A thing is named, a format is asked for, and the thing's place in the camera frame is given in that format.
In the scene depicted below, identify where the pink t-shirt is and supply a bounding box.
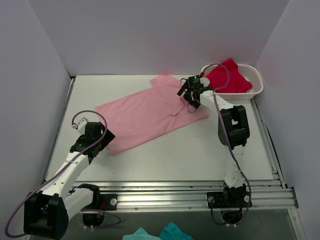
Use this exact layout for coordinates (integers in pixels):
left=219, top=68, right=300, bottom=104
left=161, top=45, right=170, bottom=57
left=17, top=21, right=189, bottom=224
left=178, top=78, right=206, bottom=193
left=95, top=72, right=209, bottom=155

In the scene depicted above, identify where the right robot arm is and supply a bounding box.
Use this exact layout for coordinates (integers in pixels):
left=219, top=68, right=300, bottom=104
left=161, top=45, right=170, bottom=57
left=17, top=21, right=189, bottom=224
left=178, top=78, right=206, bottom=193
left=177, top=75, right=252, bottom=209

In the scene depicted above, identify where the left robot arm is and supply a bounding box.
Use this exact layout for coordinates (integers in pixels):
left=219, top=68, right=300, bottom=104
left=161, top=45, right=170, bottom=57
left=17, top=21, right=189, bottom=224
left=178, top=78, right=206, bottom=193
left=23, top=120, right=115, bottom=240

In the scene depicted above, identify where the red t-shirt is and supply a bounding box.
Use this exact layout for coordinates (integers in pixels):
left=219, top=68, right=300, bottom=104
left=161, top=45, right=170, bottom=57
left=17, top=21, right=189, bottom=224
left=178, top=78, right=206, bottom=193
left=206, top=58, right=253, bottom=93

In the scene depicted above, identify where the white plastic basket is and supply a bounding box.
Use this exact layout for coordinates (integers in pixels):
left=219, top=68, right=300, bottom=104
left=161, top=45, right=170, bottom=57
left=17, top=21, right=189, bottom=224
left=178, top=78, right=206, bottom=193
left=200, top=64, right=265, bottom=101

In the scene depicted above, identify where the teal t-shirt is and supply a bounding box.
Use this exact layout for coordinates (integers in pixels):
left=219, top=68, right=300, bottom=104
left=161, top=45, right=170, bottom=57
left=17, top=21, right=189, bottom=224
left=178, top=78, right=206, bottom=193
left=121, top=221, right=195, bottom=240

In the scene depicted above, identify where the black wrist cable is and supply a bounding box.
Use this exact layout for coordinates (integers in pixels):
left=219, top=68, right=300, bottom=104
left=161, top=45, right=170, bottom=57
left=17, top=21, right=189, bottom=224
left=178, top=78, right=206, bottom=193
left=179, top=77, right=201, bottom=114

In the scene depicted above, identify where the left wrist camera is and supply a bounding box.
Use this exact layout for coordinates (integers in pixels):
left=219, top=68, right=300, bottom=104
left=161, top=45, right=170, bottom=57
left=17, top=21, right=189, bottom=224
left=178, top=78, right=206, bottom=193
left=71, top=117, right=89, bottom=135

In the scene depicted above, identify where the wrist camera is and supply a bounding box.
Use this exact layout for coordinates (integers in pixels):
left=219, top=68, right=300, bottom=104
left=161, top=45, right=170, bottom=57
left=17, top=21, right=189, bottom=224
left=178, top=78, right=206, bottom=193
left=71, top=117, right=89, bottom=135
left=199, top=72, right=210, bottom=88

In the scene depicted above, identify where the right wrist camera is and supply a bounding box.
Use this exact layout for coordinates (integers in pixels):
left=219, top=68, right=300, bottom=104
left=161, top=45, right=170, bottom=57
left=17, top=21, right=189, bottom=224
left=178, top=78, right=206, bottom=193
left=199, top=72, right=210, bottom=88

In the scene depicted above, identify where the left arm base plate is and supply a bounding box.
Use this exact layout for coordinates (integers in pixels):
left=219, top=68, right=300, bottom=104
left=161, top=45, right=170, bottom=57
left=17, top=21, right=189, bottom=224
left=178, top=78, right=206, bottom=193
left=83, top=193, right=118, bottom=211

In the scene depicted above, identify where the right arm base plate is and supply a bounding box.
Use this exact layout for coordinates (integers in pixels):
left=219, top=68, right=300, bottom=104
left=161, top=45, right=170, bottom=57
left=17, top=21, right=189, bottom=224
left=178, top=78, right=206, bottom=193
left=206, top=191, right=253, bottom=209

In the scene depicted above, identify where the aluminium rail frame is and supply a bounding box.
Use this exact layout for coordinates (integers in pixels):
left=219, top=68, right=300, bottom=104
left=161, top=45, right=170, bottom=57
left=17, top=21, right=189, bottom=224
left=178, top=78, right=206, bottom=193
left=27, top=74, right=300, bottom=240

